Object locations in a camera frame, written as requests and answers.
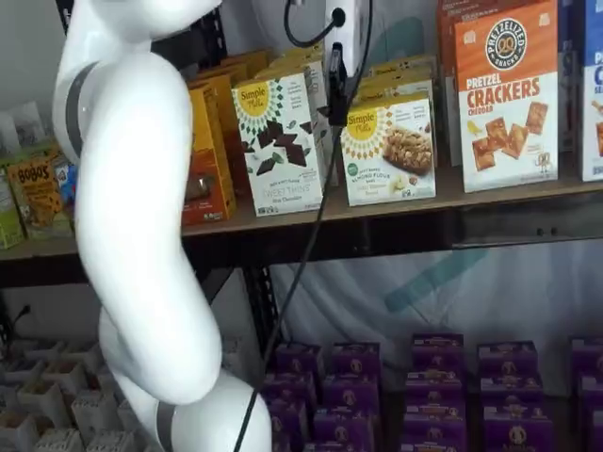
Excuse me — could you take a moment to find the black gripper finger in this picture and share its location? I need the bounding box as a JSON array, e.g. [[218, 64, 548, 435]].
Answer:
[[327, 41, 350, 127]]

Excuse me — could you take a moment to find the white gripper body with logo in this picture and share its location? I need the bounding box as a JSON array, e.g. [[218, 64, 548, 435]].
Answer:
[[324, 0, 376, 79]]

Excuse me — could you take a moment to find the white almond flour bars box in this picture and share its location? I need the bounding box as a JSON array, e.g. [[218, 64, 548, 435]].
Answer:
[[338, 97, 438, 207], [362, 53, 438, 81], [350, 77, 435, 105]]

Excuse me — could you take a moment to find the white sweet thins box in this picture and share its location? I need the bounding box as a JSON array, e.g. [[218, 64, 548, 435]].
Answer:
[[277, 48, 327, 65], [255, 58, 338, 187], [230, 72, 326, 218]]

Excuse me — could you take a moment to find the orange snack box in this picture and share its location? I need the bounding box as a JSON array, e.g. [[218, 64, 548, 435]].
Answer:
[[197, 60, 253, 189], [220, 49, 270, 81], [181, 83, 237, 227]]

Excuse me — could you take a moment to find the black metal shelf rack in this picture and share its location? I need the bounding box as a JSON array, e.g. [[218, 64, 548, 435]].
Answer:
[[0, 0, 603, 378]]

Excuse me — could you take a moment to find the brown wooden shelf board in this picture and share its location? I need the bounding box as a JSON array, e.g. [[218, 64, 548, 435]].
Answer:
[[181, 177, 603, 237]]

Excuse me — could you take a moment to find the orange cheddar pretzel crackers box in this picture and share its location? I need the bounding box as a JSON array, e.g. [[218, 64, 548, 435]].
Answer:
[[453, 0, 561, 194]]

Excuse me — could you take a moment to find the blue pretzel crackers box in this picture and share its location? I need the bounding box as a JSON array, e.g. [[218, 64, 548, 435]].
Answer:
[[581, 0, 603, 183]]

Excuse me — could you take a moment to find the purple snack box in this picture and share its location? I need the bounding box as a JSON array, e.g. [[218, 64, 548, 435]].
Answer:
[[402, 402, 467, 421], [303, 440, 365, 452], [322, 374, 382, 412], [411, 332, 467, 374], [580, 409, 603, 452], [405, 370, 466, 407], [313, 407, 374, 447], [275, 342, 325, 379], [481, 404, 556, 452], [578, 374, 603, 412], [266, 399, 308, 452], [479, 371, 548, 408], [329, 341, 383, 379], [477, 340, 541, 379], [570, 335, 603, 379], [262, 371, 318, 407], [399, 413, 466, 452]]

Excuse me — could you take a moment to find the blue Zbar box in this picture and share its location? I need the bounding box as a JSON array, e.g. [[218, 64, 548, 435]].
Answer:
[[52, 158, 79, 209]]

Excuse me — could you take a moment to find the small white box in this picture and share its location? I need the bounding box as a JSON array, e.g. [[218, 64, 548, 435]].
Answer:
[[12, 100, 54, 143]]

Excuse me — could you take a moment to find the yellow Bobo's snack box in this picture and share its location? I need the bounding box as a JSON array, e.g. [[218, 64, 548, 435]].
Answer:
[[6, 149, 77, 240]]

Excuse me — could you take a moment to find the light wooden shelf board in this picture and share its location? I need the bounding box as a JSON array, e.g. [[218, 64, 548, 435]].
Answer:
[[0, 232, 91, 264]]

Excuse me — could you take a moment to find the green snack box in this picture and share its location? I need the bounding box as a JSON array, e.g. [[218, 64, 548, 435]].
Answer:
[[0, 161, 25, 251]]

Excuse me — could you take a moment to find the black power plug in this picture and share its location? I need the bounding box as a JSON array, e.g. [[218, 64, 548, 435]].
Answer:
[[10, 303, 33, 330]]

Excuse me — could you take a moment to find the open white carton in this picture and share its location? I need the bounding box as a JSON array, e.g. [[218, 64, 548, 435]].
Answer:
[[33, 427, 85, 452], [0, 412, 40, 452], [28, 379, 71, 428], [70, 389, 120, 440], [41, 359, 90, 397]]

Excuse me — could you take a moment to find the long thin black cable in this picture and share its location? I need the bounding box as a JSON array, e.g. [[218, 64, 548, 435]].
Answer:
[[233, 0, 376, 452]]

